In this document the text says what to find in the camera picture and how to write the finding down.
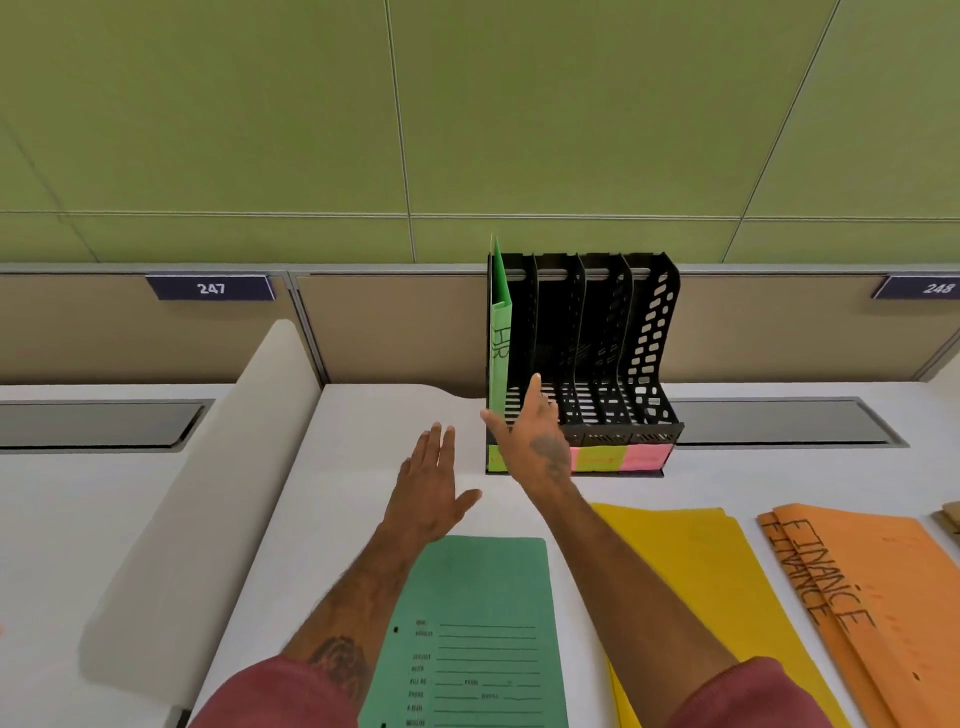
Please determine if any person's left hand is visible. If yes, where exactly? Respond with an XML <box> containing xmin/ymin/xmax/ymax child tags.
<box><xmin>381</xmin><ymin>422</ymin><xmax>483</xmax><ymax>544</ymax></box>

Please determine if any bright green paper folder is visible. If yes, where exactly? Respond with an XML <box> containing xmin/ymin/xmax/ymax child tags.
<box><xmin>488</xmin><ymin>234</ymin><xmax>515</xmax><ymax>423</ymax></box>

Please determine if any maroon left shirt sleeve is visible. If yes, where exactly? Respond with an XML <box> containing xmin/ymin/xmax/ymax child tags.
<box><xmin>187</xmin><ymin>654</ymin><xmax>361</xmax><ymax>728</ymax></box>

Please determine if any maroon right shirt sleeve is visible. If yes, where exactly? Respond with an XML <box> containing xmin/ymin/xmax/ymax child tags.
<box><xmin>663</xmin><ymin>657</ymin><xmax>854</xmax><ymax>728</ymax></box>

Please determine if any grey cable tray cover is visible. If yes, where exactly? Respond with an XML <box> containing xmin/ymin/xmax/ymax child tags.
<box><xmin>0</xmin><ymin>399</ymin><xmax>216</xmax><ymax>454</ymax></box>
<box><xmin>666</xmin><ymin>396</ymin><xmax>909</xmax><ymax>450</ymax></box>

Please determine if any teal printed file folder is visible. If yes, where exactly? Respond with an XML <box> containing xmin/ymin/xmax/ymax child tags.
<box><xmin>357</xmin><ymin>535</ymin><xmax>571</xmax><ymax>728</ymax></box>

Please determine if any person's left forearm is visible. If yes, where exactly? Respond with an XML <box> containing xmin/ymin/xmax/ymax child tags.
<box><xmin>282</xmin><ymin>523</ymin><xmax>450</xmax><ymax>710</ymax></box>

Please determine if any yellow file folder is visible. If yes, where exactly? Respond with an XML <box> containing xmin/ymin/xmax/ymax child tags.
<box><xmin>590</xmin><ymin>502</ymin><xmax>853</xmax><ymax>728</ymax></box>

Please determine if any person's right forearm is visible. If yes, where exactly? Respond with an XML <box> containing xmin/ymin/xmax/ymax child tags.
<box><xmin>519</xmin><ymin>478</ymin><xmax>740</xmax><ymax>699</ymax></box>

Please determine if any black plastic file organizer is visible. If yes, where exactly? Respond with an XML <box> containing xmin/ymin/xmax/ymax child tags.
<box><xmin>486</xmin><ymin>252</ymin><xmax>686</xmax><ymax>478</ymax></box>

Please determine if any white desk divider panel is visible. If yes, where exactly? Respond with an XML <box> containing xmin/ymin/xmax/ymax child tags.
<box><xmin>78</xmin><ymin>319</ymin><xmax>324</xmax><ymax>711</ymax></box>

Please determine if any maroon shirt sleeve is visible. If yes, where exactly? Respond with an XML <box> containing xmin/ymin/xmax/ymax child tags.
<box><xmin>663</xmin><ymin>657</ymin><xmax>854</xmax><ymax>728</ymax></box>
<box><xmin>187</xmin><ymin>654</ymin><xmax>361</xmax><ymax>728</ymax></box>

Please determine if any beige partition panel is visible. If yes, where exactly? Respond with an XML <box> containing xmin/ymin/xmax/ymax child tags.
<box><xmin>0</xmin><ymin>271</ymin><xmax>325</xmax><ymax>387</ymax></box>
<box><xmin>295</xmin><ymin>273</ymin><xmax>960</xmax><ymax>385</ymax></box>

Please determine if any orange handwritten file folder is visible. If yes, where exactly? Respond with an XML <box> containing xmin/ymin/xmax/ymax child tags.
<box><xmin>756</xmin><ymin>511</ymin><xmax>901</xmax><ymax>728</ymax></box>
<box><xmin>771</xmin><ymin>503</ymin><xmax>960</xmax><ymax>728</ymax></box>

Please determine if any person's right hand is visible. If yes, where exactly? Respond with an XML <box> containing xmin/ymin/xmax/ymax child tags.
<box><xmin>480</xmin><ymin>372</ymin><xmax>576</xmax><ymax>495</ymax></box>

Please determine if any dark blue number plate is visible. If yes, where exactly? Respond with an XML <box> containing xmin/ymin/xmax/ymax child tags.
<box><xmin>870</xmin><ymin>274</ymin><xmax>960</xmax><ymax>301</ymax></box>
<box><xmin>144</xmin><ymin>274</ymin><xmax>277</xmax><ymax>303</ymax></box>

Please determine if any pink sticky label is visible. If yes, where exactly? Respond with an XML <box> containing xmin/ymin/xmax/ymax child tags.
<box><xmin>621</xmin><ymin>443</ymin><xmax>675</xmax><ymax>473</ymax></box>

